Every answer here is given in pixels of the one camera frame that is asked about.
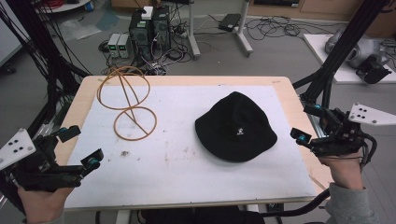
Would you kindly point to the clear plastic sheet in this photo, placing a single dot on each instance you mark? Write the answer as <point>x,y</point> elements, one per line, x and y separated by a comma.
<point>79,29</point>

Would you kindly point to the white cabinet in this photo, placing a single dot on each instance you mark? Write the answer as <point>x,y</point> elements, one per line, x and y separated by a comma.
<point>9,34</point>

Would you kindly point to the black device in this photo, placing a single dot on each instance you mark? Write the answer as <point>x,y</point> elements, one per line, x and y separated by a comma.
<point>372,71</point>

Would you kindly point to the black metal frame stand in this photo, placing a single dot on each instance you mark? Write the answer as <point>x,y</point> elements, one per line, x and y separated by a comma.
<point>339,53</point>
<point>46,56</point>

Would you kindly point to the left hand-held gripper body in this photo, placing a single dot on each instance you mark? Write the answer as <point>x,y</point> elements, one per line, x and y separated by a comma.
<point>37,174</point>

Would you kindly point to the white box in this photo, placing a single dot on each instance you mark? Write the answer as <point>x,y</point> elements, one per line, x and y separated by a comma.
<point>147,13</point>

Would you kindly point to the grey power supply unit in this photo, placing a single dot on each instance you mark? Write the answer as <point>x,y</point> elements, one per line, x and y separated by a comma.
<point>113,46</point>
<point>124,46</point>

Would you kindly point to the aluminium rail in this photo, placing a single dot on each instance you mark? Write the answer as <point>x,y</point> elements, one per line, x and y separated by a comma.
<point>316,124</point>

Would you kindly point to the person's right hand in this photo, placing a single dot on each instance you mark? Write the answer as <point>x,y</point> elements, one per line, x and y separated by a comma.
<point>342,169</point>

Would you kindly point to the black bucket hat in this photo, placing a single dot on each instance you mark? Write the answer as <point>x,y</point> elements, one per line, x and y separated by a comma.
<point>236,127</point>

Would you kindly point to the black computer tower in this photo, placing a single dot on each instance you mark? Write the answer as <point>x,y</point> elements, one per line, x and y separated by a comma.
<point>161,29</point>
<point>140,37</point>

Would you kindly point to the grey robot shell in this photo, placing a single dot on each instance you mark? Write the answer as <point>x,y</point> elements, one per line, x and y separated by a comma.
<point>364,49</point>

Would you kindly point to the round white table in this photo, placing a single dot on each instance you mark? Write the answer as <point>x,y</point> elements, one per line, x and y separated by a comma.
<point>67,6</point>

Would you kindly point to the white table mat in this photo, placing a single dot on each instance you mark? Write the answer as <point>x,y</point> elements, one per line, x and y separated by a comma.
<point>174,174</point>

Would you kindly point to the person's left hand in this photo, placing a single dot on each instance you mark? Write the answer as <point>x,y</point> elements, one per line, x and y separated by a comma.
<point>43,203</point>

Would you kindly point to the white desk leg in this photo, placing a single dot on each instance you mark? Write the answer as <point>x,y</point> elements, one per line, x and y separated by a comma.
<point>243,34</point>
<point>193,34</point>

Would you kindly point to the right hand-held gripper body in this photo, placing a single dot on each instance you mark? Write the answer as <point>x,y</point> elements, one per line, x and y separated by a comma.
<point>342,133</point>

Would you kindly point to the blue tape roll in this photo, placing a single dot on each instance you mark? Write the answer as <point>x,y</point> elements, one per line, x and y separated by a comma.
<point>89,6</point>

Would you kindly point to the black flat box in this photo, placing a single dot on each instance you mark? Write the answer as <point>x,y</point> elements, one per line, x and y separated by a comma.
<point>229,22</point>

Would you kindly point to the white floor board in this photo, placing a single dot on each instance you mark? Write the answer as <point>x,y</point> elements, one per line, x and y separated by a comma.
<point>320,53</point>

